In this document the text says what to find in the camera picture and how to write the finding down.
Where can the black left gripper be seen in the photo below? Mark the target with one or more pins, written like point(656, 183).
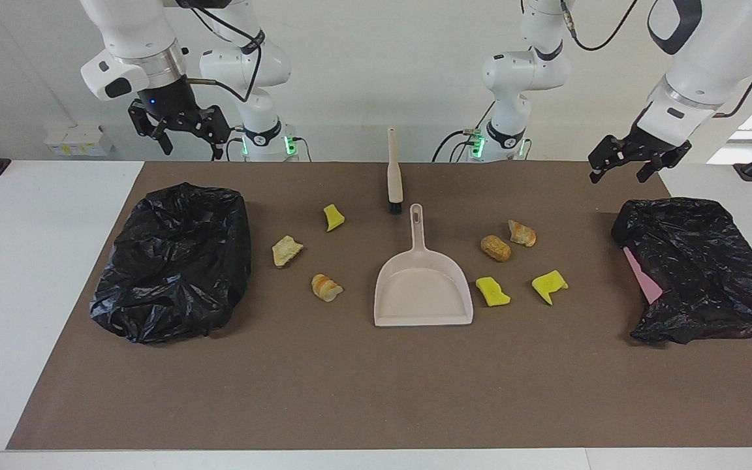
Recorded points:
point(640, 149)

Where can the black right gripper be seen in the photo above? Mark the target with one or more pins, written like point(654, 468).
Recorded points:
point(173, 108)

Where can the orange striped croissant piece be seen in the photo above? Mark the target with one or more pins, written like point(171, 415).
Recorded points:
point(522, 234)
point(326, 288)

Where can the yellow sponge piece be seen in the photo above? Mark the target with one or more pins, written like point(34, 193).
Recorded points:
point(492, 292)
point(549, 285)

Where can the pale beige bread chunk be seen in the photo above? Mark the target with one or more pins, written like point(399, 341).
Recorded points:
point(286, 251)

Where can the brown bread roll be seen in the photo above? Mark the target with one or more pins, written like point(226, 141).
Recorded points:
point(495, 249)

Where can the small yellow sponge wedge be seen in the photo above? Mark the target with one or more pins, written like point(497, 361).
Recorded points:
point(333, 218)

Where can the beige brush with black bristles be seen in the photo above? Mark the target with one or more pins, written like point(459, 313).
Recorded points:
point(394, 183)

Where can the beige plastic dustpan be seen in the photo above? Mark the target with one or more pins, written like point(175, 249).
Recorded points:
point(423, 290)

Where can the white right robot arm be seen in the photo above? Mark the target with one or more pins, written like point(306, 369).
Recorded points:
point(134, 32)

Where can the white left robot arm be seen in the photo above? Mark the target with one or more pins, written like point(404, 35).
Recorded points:
point(709, 59)

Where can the pink plastic bin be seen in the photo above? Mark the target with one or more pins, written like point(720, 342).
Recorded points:
point(643, 277)

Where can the black trash bag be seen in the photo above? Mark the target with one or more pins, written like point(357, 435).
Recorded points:
point(173, 261)

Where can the black bag over pink bin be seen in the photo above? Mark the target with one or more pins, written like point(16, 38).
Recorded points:
point(702, 267)

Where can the brown table mat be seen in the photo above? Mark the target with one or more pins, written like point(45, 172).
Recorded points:
point(350, 385)

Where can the white wall socket box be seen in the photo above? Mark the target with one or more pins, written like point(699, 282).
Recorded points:
point(79, 140)

